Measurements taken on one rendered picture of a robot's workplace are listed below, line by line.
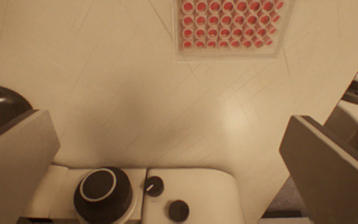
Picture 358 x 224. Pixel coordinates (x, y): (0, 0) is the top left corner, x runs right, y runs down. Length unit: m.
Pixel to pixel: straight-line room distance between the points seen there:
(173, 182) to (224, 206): 0.07
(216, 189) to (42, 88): 0.23
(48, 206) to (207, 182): 0.20
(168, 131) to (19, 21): 0.17
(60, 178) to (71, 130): 0.08
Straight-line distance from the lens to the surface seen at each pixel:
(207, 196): 0.28
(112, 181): 0.25
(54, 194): 0.32
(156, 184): 0.27
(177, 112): 0.22
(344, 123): 0.38
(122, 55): 0.19
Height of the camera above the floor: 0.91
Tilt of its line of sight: 47 degrees down
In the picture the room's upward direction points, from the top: 180 degrees counter-clockwise
